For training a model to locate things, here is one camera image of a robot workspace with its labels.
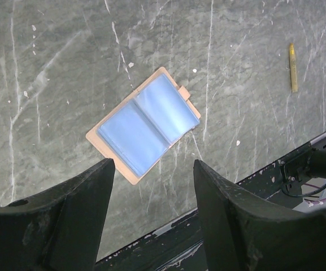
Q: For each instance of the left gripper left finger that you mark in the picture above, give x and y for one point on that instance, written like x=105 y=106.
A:
x=59 y=228

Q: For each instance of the yellow crayon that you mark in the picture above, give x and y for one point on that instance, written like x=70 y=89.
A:
x=293 y=69

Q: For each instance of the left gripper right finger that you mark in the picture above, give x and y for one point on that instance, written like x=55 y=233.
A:
x=242 y=231

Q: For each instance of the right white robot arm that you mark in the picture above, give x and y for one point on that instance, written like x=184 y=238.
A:
x=311 y=164

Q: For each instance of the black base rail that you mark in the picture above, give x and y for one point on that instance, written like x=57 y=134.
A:
x=178 y=245

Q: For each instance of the beige leather card holder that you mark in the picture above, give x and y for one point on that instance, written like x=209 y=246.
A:
x=145 y=125

